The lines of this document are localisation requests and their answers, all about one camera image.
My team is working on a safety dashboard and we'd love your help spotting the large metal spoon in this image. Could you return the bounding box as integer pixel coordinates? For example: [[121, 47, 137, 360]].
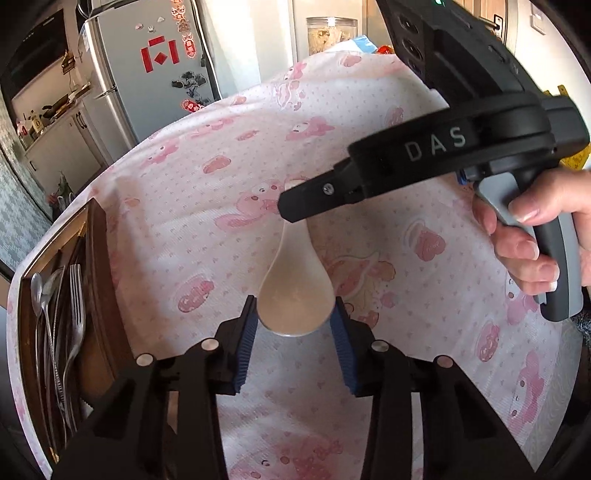
[[30, 272, 58, 361]]

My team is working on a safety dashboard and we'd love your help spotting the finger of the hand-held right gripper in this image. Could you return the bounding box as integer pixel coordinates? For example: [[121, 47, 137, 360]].
[[278, 161, 365, 224]]

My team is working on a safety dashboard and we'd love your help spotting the wooden door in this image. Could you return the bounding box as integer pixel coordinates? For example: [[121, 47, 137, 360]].
[[360, 0, 393, 47]]

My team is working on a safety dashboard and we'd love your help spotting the white kitchen cabinet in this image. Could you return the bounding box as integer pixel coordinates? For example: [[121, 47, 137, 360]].
[[14, 108, 109, 199]]

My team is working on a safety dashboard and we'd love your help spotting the yellow card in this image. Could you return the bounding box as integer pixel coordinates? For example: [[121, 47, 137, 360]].
[[551, 85, 591, 174]]

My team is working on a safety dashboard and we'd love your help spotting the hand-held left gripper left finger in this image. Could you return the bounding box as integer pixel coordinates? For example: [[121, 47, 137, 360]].
[[51, 295, 259, 480]]

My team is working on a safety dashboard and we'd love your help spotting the white ceramic spoon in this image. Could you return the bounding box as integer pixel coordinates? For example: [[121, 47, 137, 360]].
[[257, 175, 334, 337]]

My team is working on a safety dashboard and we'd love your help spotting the metal fork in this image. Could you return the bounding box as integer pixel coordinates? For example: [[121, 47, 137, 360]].
[[58, 264, 88, 398]]

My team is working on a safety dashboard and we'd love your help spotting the person's right hand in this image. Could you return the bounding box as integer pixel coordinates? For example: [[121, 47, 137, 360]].
[[472, 166, 591, 297]]

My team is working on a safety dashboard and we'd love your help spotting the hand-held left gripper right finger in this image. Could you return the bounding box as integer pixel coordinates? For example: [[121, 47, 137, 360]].
[[330, 296, 539, 480]]

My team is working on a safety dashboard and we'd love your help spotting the glass jar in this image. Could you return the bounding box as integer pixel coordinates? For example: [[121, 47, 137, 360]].
[[306, 17, 359, 54]]

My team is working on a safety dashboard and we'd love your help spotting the pink printed tablecloth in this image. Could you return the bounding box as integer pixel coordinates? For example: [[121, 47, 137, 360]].
[[7, 48, 587, 480]]

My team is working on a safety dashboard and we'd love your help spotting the black range hood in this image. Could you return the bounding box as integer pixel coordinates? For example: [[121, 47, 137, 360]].
[[4, 9, 68, 88]]

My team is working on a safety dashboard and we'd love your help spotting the silver refrigerator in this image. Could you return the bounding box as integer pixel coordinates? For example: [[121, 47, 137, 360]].
[[76, 0, 222, 146]]

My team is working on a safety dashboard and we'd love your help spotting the wooden cutlery tray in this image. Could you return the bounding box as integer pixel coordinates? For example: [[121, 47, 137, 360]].
[[16, 198, 134, 467]]

